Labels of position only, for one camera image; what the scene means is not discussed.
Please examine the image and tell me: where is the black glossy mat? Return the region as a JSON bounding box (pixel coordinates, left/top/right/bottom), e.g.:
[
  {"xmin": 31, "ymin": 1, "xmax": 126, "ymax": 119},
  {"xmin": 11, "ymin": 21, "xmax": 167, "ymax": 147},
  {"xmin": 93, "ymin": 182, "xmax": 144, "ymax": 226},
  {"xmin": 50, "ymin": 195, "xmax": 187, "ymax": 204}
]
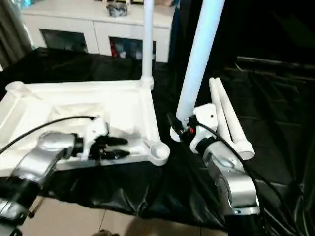
[{"xmin": 0, "ymin": 46, "xmax": 315, "ymax": 236}]

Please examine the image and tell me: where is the long black bar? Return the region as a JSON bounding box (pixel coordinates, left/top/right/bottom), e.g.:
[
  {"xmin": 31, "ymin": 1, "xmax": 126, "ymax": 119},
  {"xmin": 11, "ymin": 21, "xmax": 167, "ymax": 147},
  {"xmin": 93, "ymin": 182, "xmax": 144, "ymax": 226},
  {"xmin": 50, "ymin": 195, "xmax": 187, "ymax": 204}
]
[{"xmin": 235, "ymin": 56, "xmax": 315, "ymax": 69}]

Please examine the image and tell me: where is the white cabinet with glass doors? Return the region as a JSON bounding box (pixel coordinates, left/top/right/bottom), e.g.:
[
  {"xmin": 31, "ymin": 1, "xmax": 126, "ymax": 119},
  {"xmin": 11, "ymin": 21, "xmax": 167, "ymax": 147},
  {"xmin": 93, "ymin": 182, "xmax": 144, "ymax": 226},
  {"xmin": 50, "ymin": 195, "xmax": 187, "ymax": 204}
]
[{"xmin": 22, "ymin": 0, "xmax": 176, "ymax": 63}]

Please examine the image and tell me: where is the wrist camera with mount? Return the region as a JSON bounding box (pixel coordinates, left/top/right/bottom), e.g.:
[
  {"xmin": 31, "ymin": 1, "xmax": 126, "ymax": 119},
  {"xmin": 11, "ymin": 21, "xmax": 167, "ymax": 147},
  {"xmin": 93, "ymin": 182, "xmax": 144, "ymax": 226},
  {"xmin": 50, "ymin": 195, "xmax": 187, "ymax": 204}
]
[
  {"xmin": 189, "ymin": 104, "xmax": 219, "ymax": 155},
  {"xmin": 80, "ymin": 116, "xmax": 109, "ymax": 162}
]

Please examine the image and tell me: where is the white plastic table leg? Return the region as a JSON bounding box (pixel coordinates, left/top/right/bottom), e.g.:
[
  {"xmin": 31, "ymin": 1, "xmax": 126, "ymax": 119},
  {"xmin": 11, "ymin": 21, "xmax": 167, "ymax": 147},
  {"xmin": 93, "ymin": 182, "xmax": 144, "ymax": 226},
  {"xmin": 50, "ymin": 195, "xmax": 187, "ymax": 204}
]
[
  {"xmin": 214, "ymin": 77, "xmax": 255, "ymax": 160},
  {"xmin": 169, "ymin": 0, "xmax": 226, "ymax": 143},
  {"xmin": 208, "ymin": 77, "xmax": 234, "ymax": 145},
  {"xmin": 139, "ymin": 0, "xmax": 156, "ymax": 89}
]

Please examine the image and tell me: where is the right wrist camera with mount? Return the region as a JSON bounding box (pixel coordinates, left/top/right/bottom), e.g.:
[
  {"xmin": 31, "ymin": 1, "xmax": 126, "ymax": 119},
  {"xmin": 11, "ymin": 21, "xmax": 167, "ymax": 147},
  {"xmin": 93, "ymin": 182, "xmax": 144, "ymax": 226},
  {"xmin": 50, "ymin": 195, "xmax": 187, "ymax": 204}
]
[{"xmin": 189, "ymin": 104, "xmax": 219, "ymax": 155}]

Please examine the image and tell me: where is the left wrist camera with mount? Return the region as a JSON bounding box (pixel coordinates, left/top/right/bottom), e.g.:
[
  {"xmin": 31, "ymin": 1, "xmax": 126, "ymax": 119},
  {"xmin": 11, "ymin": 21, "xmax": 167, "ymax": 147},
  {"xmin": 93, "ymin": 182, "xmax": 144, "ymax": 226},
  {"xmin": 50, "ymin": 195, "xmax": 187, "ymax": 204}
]
[{"xmin": 80, "ymin": 116, "xmax": 109, "ymax": 162}]

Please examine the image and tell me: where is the grey curtain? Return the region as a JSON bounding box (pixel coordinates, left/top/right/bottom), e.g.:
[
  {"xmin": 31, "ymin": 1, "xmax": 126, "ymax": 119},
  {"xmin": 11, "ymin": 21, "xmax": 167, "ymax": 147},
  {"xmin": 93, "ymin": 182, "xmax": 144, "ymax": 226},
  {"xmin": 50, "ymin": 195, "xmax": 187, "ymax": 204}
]
[{"xmin": 0, "ymin": 0, "xmax": 34, "ymax": 70}]

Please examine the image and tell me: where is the dark object on cabinet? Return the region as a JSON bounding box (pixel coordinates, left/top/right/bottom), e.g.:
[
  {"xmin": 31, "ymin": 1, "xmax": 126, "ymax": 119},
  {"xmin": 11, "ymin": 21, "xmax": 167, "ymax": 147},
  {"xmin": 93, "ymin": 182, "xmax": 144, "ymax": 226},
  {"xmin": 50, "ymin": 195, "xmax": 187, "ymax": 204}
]
[{"xmin": 106, "ymin": 2, "xmax": 129, "ymax": 18}]

